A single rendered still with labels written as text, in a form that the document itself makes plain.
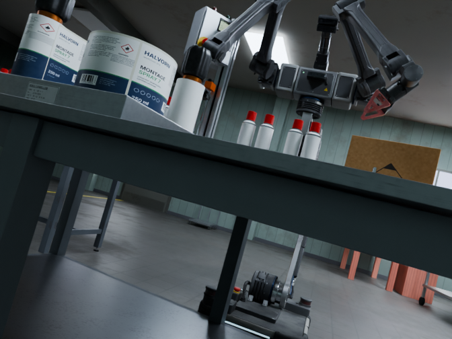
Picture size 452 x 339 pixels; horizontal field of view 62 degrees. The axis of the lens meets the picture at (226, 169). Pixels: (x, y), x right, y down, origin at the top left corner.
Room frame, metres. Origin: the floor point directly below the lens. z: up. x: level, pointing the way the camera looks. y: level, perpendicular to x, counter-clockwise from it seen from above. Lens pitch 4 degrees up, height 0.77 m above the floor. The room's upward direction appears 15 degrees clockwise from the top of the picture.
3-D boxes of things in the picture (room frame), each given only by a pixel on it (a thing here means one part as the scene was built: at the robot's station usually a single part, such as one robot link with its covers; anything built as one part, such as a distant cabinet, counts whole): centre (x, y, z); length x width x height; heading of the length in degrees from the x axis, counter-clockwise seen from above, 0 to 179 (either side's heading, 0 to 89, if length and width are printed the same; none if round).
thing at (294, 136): (1.27, -0.20, 0.98); 0.05 x 0.05 x 0.20
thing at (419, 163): (1.45, -0.61, 0.99); 0.30 x 0.24 x 0.27; 62
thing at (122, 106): (1.05, 0.42, 0.86); 0.80 x 0.67 x 0.05; 67
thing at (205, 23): (1.53, 0.20, 1.38); 0.17 x 0.10 x 0.19; 122
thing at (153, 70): (0.84, 0.27, 0.95); 0.20 x 0.20 x 0.14
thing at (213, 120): (1.56, 0.12, 1.16); 0.04 x 0.04 x 0.67; 67
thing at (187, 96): (1.12, 0.17, 1.03); 0.09 x 0.09 x 0.30
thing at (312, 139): (1.25, -0.25, 0.98); 0.05 x 0.05 x 0.20
